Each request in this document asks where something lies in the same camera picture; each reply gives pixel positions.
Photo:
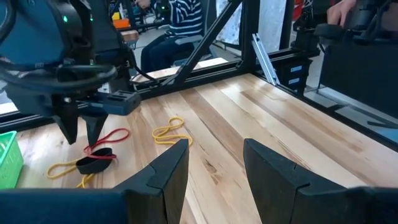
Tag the thin red rubber band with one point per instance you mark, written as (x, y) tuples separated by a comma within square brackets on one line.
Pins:
[(107, 133)]

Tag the silver metal bracket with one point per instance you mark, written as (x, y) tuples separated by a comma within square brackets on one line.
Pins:
[(264, 59)]

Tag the orange box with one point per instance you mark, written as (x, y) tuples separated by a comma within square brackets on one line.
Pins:
[(121, 23)]

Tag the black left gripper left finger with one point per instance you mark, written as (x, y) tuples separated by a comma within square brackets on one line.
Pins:
[(164, 186)]

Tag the person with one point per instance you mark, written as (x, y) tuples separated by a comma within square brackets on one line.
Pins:
[(183, 18)]

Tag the person's hand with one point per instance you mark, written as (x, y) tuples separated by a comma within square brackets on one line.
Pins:
[(340, 11)]

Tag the black aluminium table frame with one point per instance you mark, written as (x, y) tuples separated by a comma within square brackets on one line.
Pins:
[(248, 31)]

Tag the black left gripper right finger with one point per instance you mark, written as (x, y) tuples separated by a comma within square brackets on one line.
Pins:
[(280, 193)]

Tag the thin yellow rubber band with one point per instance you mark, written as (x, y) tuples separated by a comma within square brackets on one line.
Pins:
[(54, 168), (157, 132)]

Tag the green plastic basket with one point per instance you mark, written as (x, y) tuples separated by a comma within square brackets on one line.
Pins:
[(9, 165)]

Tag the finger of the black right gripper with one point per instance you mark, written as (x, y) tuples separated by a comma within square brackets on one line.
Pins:
[(69, 124), (93, 127)]

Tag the wide black rubber band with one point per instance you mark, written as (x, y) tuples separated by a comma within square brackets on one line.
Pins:
[(93, 166)]

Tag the black drawer unit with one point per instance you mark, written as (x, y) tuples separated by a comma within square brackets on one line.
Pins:
[(293, 74)]

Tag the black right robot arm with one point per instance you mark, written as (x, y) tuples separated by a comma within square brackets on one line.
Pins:
[(31, 34)]

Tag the black panel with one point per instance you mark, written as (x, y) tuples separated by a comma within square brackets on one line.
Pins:
[(357, 71)]

